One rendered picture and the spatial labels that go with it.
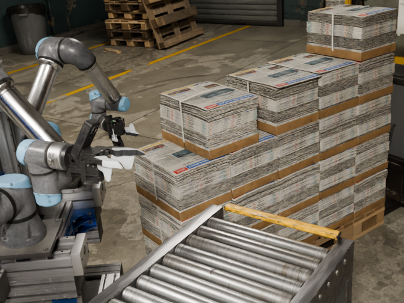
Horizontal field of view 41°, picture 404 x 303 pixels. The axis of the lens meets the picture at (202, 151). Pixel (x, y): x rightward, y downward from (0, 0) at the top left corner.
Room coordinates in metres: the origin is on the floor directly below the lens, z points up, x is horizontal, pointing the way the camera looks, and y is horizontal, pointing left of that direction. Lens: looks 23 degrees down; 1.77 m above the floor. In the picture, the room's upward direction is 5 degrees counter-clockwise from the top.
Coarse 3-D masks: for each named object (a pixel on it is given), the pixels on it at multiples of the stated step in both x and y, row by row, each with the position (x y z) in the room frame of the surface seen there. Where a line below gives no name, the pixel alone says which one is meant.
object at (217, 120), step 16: (224, 96) 2.28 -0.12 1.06; (240, 96) 2.27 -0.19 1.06; (256, 96) 2.26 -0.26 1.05; (192, 112) 2.20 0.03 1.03; (208, 112) 2.11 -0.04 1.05; (224, 112) 2.16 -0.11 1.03; (240, 112) 2.22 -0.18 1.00; (256, 112) 2.27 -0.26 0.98; (192, 128) 2.20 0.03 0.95; (208, 128) 2.12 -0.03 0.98; (224, 128) 2.16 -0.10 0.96; (240, 128) 2.22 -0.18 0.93; (256, 128) 2.27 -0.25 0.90; (208, 144) 2.11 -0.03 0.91; (224, 144) 2.16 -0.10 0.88
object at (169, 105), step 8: (176, 88) 2.46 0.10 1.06; (184, 88) 2.45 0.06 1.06; (192, 88) 2.44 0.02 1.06; (200, 88) 2.43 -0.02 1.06; (208, 88) 2.43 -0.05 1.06; (160, 96) 2.41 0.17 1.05; (168, 96) 2.34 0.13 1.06; (176, 96) 2.34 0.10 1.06; (184, 96) 2.33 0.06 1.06; (168, 104) 2.35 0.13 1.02; (176, 104) 2.30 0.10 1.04; (168, 112) 2.35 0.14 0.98; (176, 112) 2.30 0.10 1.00; (168, 120) 2.35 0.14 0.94; (176, 120) 2.30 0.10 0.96; (168, 128) 2.36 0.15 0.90; (176, 128) 2.30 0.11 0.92
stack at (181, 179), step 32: (320, 128) 2.51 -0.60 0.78; (352, 128) 2.65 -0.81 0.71; (160, 160) 2.17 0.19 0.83; (192, 160) 2.14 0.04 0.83; (224, 160) 2.15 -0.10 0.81; (256, 160) 2.27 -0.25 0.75; (288, 160) 2.38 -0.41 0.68; (352, 160) 2.66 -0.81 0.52; (160, 192) 2.13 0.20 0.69; (192, 192) 2.05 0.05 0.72; (224, 192) 2.15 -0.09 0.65; (256, 192) 2.25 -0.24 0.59; (288, 192) 2.36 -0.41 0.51; (320, 192) 2.51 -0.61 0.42; (352, 192) 2.66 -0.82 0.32; (160, 224) 2.16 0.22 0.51; (320, 224) 2.51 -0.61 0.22; (352, 224) 2.66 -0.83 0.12
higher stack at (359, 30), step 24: (312, 24) 2.95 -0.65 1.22; (336, 24) 2.81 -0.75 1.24; (360, 24) 2.68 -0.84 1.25; (384, 24) 2.78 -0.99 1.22; (336, 48) 2.80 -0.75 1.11; (360, 48) 2.69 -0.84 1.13; (360, 72) 2.67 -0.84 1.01; (384, 72) 2.78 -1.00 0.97; (360, 96) 2.68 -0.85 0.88; (384, 96) 2.80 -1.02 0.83; (360, 120) 2.69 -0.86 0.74; (384, 120) 2.79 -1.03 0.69; (360, 144) 2.69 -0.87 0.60; (384, 144) 2.80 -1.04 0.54; (360, 168) 2.69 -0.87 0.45; (360, 192) 2.70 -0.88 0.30; (384, 192) 2.82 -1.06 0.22; (360, 216) 2.70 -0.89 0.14
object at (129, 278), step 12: (204, 216) 1.69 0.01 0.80; (216, 216) 1.72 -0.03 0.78; (192, 228) 1.62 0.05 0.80; (168, 240) 1.55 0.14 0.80; (180, 240) 1.55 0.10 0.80; (156, 252) 1.49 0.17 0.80; (168, 252) 1.49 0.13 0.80; (144, 264) 1.43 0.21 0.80; (132, 276) 1.37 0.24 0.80; (108, 288) 1.32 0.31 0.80; (120, 288) 1.31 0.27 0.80; (96, 300) 1.27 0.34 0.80; (108, 300) 1.26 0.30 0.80; (120, 300) 1.30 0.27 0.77
